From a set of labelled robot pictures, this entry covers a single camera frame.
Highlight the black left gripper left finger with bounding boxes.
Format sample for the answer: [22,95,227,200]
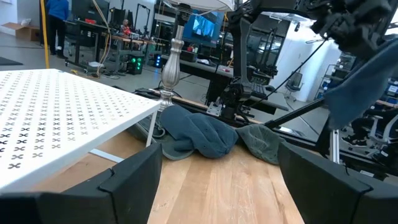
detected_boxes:
[0,142,163,224]

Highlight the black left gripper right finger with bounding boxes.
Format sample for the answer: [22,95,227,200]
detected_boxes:
[277,142,398,224]

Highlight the seated person black shoes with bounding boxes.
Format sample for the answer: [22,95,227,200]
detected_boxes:
[340,107,398,169]

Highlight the grey office chair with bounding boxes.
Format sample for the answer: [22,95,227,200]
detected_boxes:
[284,71,304,102]

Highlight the computer tower green lights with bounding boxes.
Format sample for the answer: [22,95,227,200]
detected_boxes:
[127,54,144,75]

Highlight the silver table lamp white shade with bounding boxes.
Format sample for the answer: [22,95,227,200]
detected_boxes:
[157,0,236,113]

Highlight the long black workbench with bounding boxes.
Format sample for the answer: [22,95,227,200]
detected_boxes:
[161,54,290,114]

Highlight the large display screen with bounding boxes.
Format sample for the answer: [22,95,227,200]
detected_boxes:
[183,11,224,47]

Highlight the black office desk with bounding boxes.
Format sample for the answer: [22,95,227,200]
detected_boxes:
[63,20,109,68]

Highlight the black computer monitor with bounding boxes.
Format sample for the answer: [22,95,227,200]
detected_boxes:
[71,0,110,24]

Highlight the standing person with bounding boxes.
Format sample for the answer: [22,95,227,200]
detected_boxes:
[45,0,70,58]

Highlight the open cardboard box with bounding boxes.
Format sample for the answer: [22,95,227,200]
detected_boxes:
[1,21,41,42]

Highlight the yellow vertical post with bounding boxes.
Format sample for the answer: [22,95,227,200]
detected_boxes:
[39,0,50,69]

